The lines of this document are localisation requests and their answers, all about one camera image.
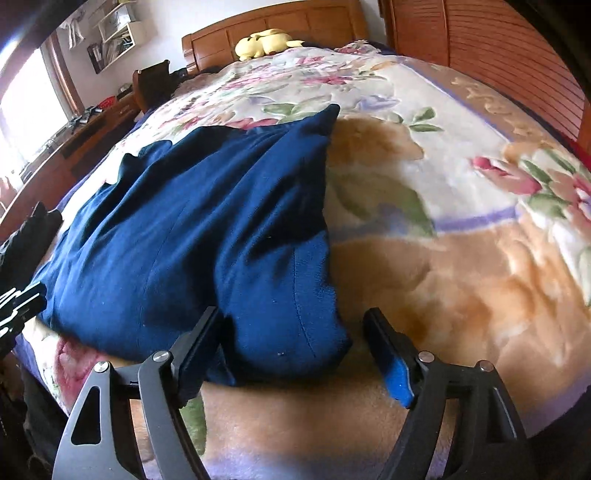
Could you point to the long wooden desk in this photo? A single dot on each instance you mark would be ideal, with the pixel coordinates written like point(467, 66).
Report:
point(55, 170)

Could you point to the wooden headboard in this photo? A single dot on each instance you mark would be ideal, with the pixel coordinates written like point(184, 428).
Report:
point(314, 18)

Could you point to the wooden louvered wardrobe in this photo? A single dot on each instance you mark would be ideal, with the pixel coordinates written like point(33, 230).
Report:
point(485, 55)

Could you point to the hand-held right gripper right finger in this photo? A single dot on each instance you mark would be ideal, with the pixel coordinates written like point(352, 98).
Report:
point(397, 369)

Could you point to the blue suit jacket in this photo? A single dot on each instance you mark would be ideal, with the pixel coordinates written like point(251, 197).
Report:
point(184, 230)

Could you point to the blue bed sheet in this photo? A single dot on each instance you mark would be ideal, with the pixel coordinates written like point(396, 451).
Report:
point(99, 161)

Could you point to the white wall shelf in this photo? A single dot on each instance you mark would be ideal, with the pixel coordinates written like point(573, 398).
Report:
point(115, 39)

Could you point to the window with wooden frame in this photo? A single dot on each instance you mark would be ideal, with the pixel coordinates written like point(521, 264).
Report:
point(32, 106)

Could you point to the wooden chair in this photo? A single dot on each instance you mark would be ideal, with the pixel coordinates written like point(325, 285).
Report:
point(152, 83)

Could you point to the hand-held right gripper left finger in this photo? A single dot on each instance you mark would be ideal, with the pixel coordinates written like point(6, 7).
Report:
point(194, 355)

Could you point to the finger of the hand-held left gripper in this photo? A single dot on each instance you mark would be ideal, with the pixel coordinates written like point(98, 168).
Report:
point(23, 304)

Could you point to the red basket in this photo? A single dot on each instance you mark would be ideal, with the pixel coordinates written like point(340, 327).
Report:
point(108, 101)

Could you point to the black folded clothes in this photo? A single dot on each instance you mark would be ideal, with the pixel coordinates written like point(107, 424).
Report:
point(27, 240)

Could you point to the yellow plush toy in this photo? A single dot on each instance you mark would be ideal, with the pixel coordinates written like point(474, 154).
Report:
point(263, 44)

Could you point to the floral blanket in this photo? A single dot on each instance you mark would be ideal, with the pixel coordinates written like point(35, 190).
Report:
point(461, 277)

